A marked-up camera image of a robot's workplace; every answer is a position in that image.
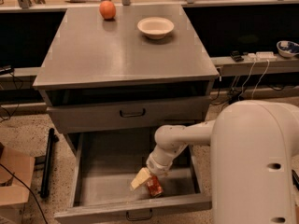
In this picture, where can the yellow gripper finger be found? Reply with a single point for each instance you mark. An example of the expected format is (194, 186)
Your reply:
(141, 178)

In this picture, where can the red coke can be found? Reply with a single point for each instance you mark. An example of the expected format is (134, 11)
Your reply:
(154, 187)

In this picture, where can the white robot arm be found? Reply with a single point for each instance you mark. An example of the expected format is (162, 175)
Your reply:
(251, 148)

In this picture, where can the open middle drawer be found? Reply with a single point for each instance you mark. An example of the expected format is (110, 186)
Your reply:
(106, 164)

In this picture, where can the closed top drawer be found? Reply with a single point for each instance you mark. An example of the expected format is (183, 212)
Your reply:
(101, 117)

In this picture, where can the grey drawer cabinet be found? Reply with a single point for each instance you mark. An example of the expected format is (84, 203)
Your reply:
(92, 61)

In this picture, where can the black bar on floor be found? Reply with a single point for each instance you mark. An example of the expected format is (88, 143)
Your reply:
(52, 139)

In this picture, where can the cardboard box left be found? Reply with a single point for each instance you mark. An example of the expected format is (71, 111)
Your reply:
(16, 173)

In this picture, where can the black remote on ledge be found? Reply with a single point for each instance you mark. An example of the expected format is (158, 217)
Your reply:
(236, 56)

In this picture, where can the black tool right floor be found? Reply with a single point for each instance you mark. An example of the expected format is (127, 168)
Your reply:
(295, 179)

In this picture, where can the white power strip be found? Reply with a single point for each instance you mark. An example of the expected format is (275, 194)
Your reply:
(263, 56)

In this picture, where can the orange fruit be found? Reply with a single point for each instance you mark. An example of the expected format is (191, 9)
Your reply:
(107, 10)

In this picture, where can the blue white bowl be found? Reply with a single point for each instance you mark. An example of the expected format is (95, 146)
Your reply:
(287, 49)

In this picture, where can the black drawer handle middle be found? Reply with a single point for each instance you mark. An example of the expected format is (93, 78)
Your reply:
(139, 215)

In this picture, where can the black drawer handle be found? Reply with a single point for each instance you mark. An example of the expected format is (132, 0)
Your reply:
(132, 114)
(139, 215)

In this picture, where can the black drawer handle top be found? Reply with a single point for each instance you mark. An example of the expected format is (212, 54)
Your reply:
(132, 114)

